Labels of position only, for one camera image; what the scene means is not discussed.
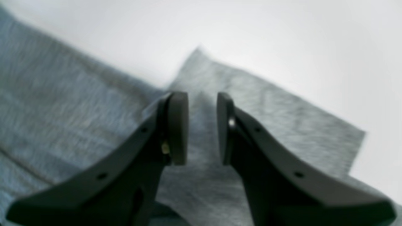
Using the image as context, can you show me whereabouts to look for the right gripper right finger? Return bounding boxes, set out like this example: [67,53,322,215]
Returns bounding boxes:
[217,92,397,226]

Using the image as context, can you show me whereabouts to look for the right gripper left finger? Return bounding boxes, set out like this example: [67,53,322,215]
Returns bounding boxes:
[6,92,189,226]

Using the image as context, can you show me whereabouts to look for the grey T-shirt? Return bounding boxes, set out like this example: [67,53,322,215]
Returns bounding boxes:
[1,7,385,226]

